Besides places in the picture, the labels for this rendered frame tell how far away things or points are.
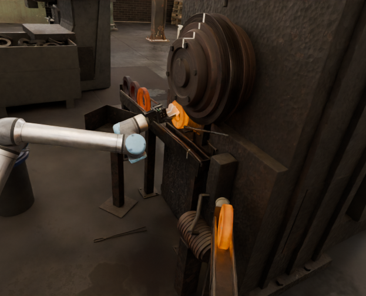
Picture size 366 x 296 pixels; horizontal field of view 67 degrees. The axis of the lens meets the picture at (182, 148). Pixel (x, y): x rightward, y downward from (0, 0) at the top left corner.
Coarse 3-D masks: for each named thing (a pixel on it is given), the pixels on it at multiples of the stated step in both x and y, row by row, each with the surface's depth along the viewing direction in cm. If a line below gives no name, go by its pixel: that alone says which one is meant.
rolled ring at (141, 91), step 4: (140, 88) 194; (144, 88) 192; (140, 92) 196; (144, 92) 189; (148, 92) 190; (140, 96) 201; (144, 96) 190; (148, 96) 189; (140, 100) 202; (148, 100) 189; (140, 104) 202; (148, 104) 190; (144, 108) 194; (148, 108) 192
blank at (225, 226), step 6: (228, 204) 101; (222, 210) 101; (228, 210) 96; (222, 216) 98; (228, 216) 94; (222, 222) 96; (228, 222) 93; (222, 228) 93; (228, 228) 93; (222, 234) 93; (228, 234) 93; (222, 240) 93; (228, 240) 93; (222, 246) 95; (228, 246) 94
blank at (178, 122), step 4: (176, 104) 151; (180, 108) 147; (180, 112) 148; (184, 112) 146; (176, 116) 156; (180, 116) 149; (184, 116) 146; (188, 116) 147; (172, 120) 158; (176, 120) 154; (180, 120) 150; (184, 120) 147; (188, 120) 148; (176, 124) 154; (180, 124) 150; (184, 124) 149; (180, 128) 152
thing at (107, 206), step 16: (96, 112) 175; (112, 112) 182; (128, 112) 176; (96, 128) 180; (112, 128) 181; (112, 160) 183; (112, 176) 190; (112, 192) 197; (112, 208) 200; (128, 208) 201
